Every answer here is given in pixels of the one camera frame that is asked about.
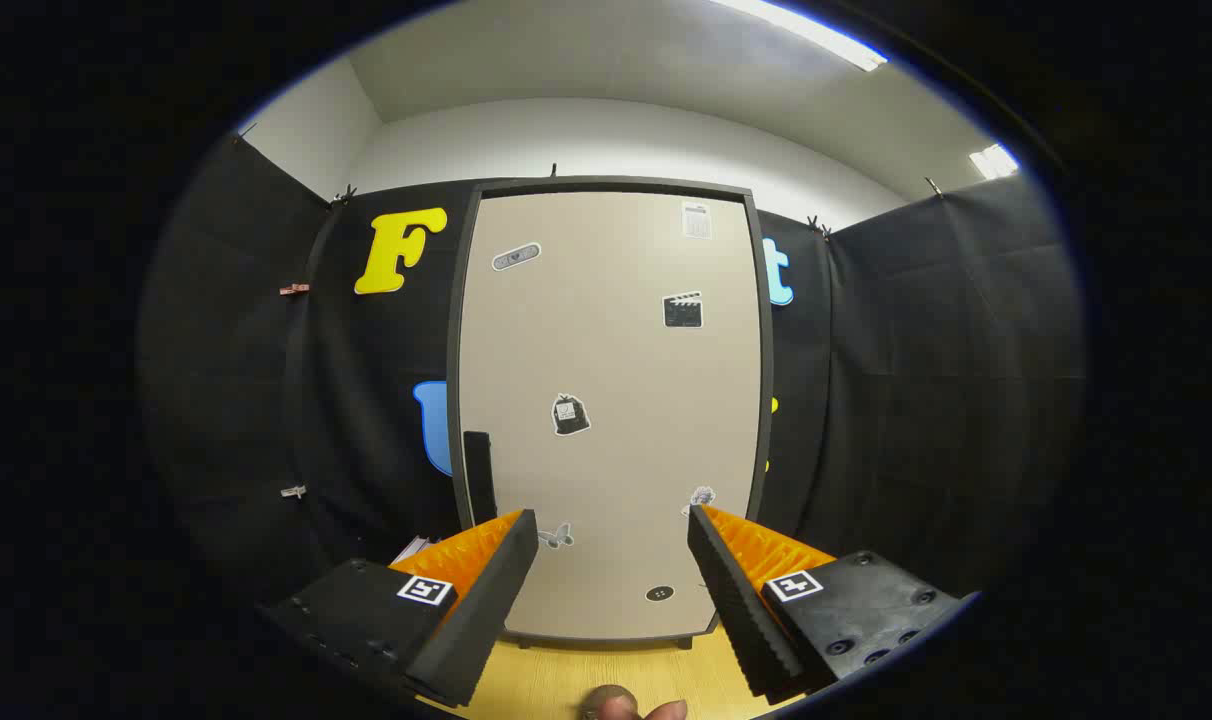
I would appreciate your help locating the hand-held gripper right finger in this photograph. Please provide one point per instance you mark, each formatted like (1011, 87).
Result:
(741, 610)

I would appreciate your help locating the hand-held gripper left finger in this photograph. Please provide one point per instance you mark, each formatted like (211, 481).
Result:
(486, 610)

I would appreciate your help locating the white book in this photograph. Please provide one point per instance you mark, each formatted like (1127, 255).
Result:
(411, 550)

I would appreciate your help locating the black backdrop cloth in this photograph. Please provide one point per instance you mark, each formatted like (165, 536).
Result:
(916, 350)

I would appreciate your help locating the small ceiling light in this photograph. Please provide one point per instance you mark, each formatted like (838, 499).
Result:
(994, 161)

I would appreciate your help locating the long ceiling light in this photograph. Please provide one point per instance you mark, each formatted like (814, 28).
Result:
(816, 35)

